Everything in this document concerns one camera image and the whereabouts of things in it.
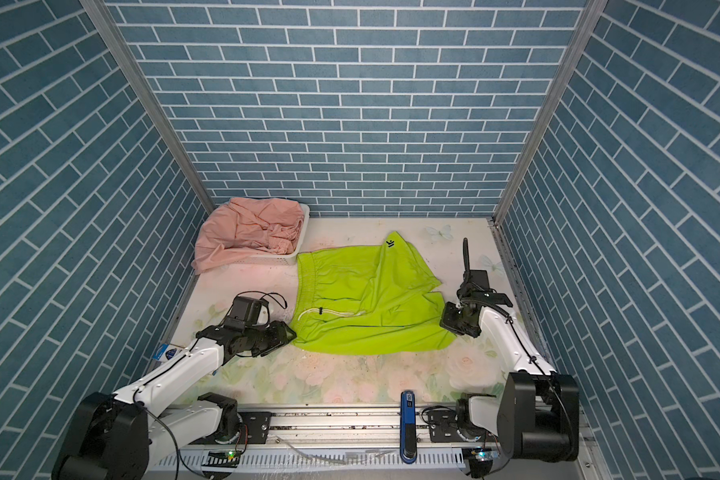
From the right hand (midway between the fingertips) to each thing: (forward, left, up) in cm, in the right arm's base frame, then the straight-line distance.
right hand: (445, 319), depth 86 cm
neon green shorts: (+7, +27, -4) cm, 28 cm away
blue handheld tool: (-28, +10, -6) cm, 31 cm away
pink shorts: (+36, +68, -2) cm, 77 cm away
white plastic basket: (+18, +52, +1) cm, 55 cm away
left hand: (-8, +44, -2) cm, 45 cm away
